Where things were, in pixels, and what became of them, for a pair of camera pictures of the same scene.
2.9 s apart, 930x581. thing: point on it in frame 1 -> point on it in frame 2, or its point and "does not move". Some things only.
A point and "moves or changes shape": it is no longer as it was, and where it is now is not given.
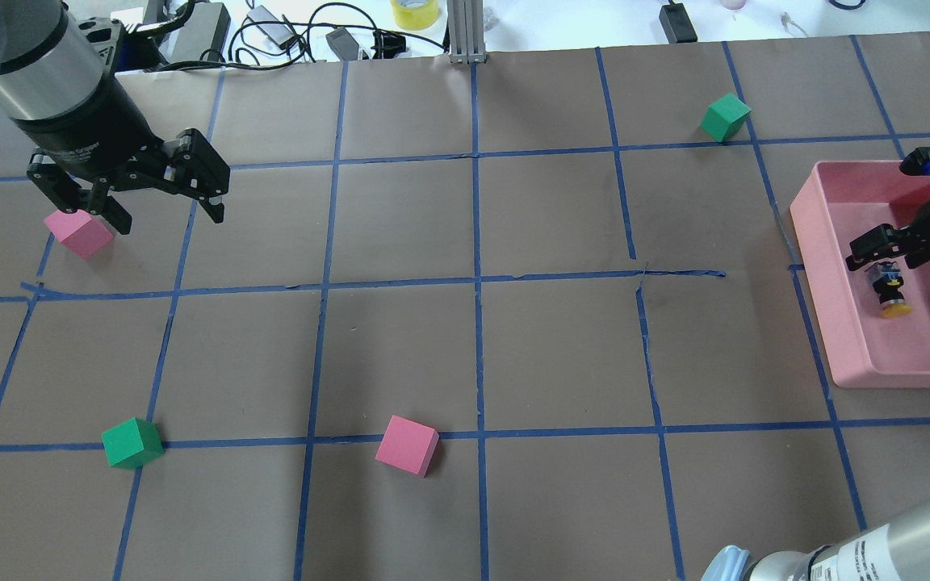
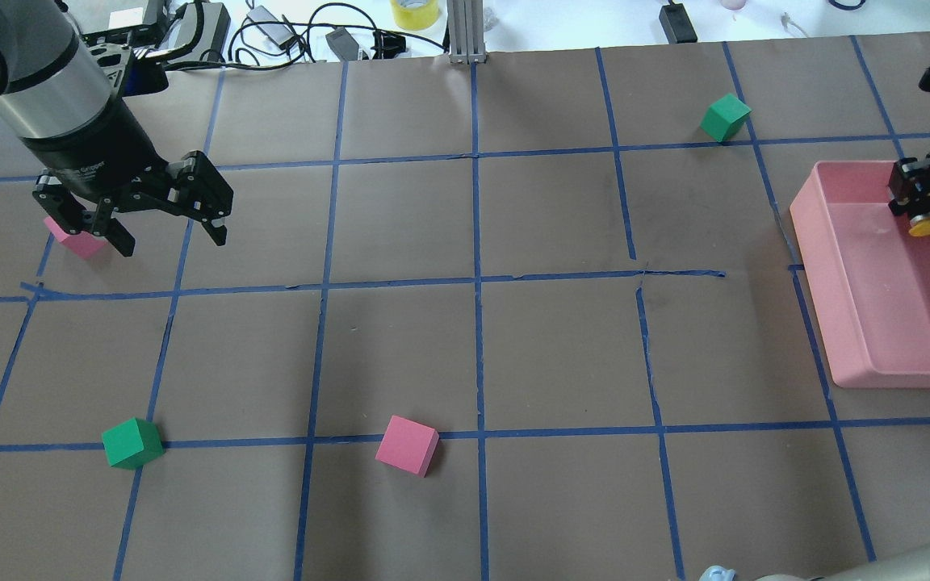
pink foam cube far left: x=85 y=233 does not move
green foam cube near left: x=132 y=445 does not move
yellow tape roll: x=415 y=14 does not move
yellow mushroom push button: x=888 y=284 moves or changes shape
